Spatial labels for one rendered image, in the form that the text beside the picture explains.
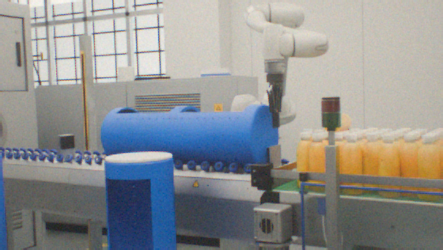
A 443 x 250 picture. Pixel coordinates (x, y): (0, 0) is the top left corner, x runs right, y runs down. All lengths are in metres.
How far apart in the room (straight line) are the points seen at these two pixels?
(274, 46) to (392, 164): 0.70
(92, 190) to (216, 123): 0.86
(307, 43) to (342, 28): 2.89
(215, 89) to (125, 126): 1.66
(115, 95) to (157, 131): 2.23
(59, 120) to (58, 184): 2.13
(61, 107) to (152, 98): 1.03
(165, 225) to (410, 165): 0.96
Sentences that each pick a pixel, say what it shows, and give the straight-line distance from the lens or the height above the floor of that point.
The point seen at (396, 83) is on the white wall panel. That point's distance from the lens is 4.89.
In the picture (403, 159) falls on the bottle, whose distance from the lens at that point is 1.81.
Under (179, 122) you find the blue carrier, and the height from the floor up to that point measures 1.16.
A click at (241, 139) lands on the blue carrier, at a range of 2.02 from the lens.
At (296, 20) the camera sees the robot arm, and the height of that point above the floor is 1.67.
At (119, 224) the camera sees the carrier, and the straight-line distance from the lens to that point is 2.20.
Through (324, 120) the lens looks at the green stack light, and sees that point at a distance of 1.60.
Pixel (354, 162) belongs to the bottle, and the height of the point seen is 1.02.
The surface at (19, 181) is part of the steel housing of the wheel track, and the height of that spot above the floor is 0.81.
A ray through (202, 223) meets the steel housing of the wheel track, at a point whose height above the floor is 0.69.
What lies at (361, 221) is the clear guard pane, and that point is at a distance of 1.74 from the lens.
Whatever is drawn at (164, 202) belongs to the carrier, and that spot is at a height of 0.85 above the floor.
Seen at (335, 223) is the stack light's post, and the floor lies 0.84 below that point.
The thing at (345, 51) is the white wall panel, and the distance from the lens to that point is 4.96.
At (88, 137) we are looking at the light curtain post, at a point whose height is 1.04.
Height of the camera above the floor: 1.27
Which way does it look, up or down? 3 degrees down
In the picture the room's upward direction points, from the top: 2 degrees counter-clockwise
